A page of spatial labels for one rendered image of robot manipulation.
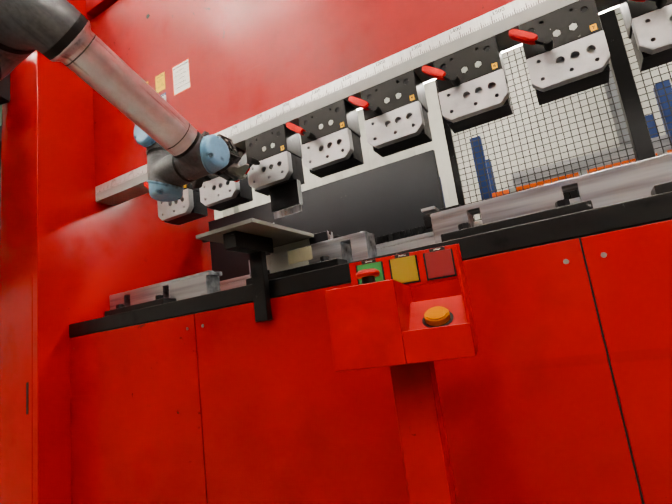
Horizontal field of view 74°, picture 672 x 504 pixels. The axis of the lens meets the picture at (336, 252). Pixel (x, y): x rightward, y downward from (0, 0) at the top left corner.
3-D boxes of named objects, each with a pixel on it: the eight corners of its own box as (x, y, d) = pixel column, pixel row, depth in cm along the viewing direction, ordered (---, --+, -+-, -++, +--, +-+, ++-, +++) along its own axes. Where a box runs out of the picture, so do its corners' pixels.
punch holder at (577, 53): (533, 91, 97) (517, 24, 101) (537, 106, 105) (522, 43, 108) (612, 63, 90) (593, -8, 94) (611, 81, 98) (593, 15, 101)
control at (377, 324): (334, 372, 65) (319, 251, 69) (363, 362, 80) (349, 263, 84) (476, 356, 59) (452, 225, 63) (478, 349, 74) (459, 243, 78)
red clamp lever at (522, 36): (510, 25, 97) (554, 36, 93) (513, 35, 101) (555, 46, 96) (506, 33, 98) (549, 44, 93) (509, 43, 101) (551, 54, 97)
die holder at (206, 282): (109, 321, 163) (109, 295, 165) (124, 321, 168) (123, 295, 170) (211, 300, 139) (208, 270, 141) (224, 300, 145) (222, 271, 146)
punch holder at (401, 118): (368, 148, 116) (359, 90, 119) (381, 158, 123) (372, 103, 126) (423, 129, 109) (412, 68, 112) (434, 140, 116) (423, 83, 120)
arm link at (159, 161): (173, 185, 97) (170, 138, 99) (140, 199, 103) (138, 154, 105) (201, 193, 104) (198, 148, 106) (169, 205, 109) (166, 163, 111)
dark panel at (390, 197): (215, 312, 209) (208, 221, 217) (218, 312, 211) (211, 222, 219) (454, 266, 156) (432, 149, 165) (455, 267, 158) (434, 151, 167)
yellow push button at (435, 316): (426, 333, 68) (423, 321, 67) (426, 318, 72) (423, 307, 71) (452, 329, 67) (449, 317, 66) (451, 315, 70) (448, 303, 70)
